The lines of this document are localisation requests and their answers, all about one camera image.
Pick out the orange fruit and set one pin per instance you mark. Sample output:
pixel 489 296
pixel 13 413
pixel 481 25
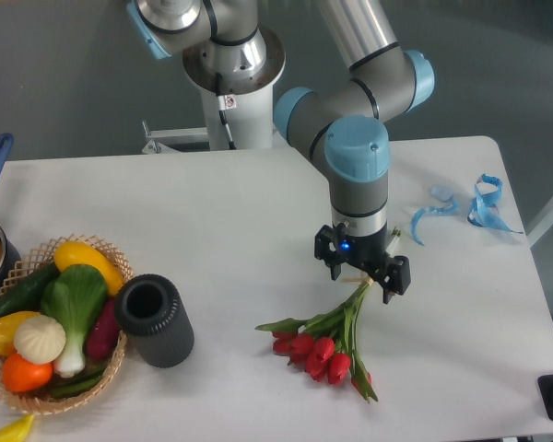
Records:
pixel 20 375

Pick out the dark grey ribbed vase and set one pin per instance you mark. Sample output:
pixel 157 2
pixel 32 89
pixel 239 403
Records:
pixel 150 311

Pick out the woven bamboo basket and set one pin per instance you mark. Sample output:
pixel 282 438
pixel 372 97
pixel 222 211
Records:
pixel 61 395

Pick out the yellow bell pepper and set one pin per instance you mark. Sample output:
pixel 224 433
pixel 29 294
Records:
pixel 8 327

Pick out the purple sweet potato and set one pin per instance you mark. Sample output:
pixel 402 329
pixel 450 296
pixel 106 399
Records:
pixel 103 336

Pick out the blue ribbon loop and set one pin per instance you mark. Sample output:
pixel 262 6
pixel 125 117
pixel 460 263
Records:
pixel 483 208

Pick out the blue ribbon strip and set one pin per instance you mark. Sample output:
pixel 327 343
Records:
pixel 448 205

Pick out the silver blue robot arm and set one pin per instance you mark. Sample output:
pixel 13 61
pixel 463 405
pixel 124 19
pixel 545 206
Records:
pixel 342 134

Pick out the white garlic bulb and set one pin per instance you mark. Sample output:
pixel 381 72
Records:
pixel 40 339

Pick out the yellow squash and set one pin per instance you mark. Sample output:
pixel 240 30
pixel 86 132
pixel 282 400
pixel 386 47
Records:
pixel 74 252

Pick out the dark green cucumber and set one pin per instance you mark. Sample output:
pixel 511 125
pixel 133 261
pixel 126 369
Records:
pixel 27 293

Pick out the green bok choy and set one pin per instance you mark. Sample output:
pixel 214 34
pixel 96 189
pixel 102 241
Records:
pixel 74 299

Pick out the red tulip bouquet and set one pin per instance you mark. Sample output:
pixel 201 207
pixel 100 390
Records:
pixel 326 345

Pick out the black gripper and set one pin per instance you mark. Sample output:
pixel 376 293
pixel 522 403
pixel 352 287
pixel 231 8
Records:
pixel 335 246

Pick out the yellow banana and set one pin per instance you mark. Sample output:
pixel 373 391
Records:
pixel 17 431

